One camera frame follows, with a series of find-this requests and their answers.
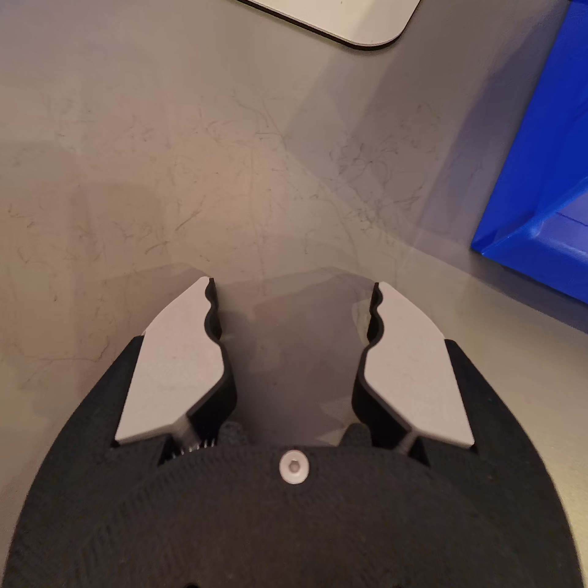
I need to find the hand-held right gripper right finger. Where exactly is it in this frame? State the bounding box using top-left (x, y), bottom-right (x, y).
top-left (351, 281), bottom-right (475, 453)

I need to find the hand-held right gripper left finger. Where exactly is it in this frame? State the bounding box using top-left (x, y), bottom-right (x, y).
top-left (114, 276), bottom-right (238, 453)

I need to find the blue plastic storage bin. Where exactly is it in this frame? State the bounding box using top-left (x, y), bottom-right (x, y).
top-left (470, 0), bottom-right (588, 305)

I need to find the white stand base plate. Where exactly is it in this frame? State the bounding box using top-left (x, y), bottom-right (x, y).
top-left (234, 0), bottom-right (421, 49)

